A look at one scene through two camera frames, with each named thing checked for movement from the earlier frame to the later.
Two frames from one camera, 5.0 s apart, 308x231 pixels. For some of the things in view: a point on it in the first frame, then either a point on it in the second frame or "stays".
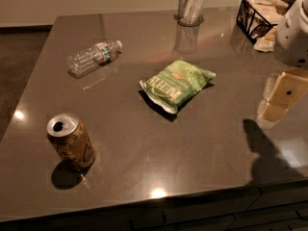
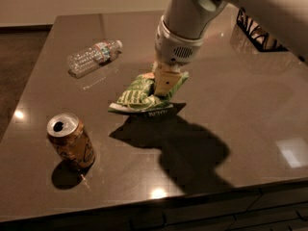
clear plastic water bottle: (85, 60) stays
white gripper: (293, 38) → (174, 49)
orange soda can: (71, 140) stays
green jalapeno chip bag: (170, 87) → (139, 95)
